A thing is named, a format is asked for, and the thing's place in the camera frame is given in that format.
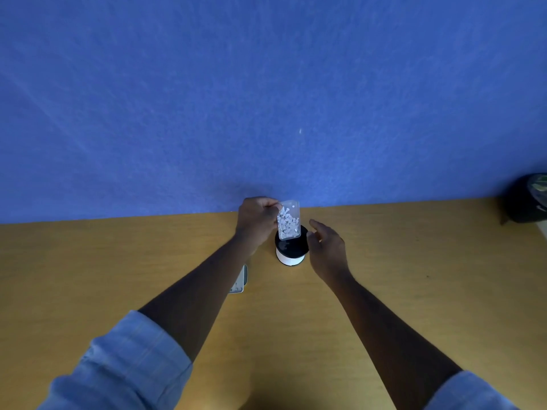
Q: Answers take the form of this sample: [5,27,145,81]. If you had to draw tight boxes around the person's right hand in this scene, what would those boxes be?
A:
[306,219,352,287]

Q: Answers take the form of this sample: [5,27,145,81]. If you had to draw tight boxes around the person's left hand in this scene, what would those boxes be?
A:
[235,197,283,249]

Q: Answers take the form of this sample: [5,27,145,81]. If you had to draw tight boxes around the clear plastic box of white pieces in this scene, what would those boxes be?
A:
[276,200,302,240]

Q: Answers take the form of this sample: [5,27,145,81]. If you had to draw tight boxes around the person's right forearm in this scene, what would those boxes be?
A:
[329,272,464,410]

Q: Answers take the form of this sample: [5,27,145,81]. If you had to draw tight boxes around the person's left forearm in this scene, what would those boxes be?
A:
[138,232,261,363]

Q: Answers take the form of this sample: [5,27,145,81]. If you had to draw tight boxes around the white jar with black rim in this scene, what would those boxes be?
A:
[275,225,309,267]

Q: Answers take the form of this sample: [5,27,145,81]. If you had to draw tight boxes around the black bin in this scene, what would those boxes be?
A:
[504,173,547,224]

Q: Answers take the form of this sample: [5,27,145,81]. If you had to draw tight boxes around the light blue left shirt sleeve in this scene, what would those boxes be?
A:
[36,310,194,410]

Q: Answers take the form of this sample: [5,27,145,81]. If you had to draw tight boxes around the light blue shirt sleeve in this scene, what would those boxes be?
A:
[423,370,520,410]
[36,310,194,410]

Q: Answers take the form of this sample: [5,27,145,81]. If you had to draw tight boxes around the light blue right shirt sleeve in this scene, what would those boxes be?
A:
[423,370,520,410]

